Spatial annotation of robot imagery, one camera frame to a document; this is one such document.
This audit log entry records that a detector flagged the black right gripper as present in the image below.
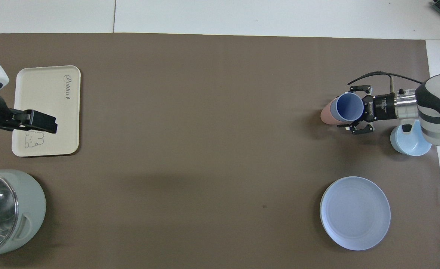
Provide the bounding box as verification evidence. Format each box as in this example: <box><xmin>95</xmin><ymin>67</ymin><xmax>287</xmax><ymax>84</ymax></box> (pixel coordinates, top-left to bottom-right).
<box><xmin>337</xmin><ymin>85</ymin><xmax>397</xmax><ymax>135</ymax></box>

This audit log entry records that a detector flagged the blue ribbed cup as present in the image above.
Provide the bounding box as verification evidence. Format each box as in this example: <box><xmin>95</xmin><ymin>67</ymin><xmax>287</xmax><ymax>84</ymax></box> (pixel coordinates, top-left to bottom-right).
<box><xmin>329</xmin><ymin>92</ymin><xmax>364</xmax><ymax>123</ymax></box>

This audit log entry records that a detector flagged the pink cup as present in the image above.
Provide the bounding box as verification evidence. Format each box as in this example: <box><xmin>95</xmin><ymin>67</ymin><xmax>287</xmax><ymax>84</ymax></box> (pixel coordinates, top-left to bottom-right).
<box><xmin>320</xmin><ymin>98</ymin><xmax>342</xmax><ymax>126</ymax></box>

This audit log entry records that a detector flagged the cream rabbit print tray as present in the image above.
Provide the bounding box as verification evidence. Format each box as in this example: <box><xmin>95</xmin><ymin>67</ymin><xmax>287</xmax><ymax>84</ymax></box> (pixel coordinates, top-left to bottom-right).
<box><xmin>12</xmin><ymin>65</ymin><xmax>81</xmax><ymax>157</ymax></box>

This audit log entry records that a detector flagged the light blue bowl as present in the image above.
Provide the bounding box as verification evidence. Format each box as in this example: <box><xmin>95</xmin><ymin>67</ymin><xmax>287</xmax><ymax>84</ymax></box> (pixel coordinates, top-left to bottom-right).
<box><xmin>390</xmin><ymin>120</ymin><xmax>432</xmax><ymax>157</ymax></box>

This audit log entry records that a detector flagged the pale green electric pot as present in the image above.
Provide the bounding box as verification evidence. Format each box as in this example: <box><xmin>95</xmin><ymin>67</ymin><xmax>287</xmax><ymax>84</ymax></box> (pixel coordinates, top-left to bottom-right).
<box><xmin>0</xmin><ymin>169</ymin><xmax>47</xmax><ymax>261</ymax></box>

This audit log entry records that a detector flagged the pale blue round plate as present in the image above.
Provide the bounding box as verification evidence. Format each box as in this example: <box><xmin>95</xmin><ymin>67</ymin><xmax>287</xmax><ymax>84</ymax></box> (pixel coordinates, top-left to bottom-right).
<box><xmin>320</xmin><ymin>176</ymin><xmax>391</xmax><ymax>251</ymax></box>

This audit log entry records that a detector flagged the brown table mat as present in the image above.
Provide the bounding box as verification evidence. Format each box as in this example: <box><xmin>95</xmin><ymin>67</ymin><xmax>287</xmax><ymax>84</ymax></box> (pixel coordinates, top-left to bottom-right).
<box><xmin>0</xmin><ymin>33</ymin><xmax>440</xmax><ymax>269</ymax></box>

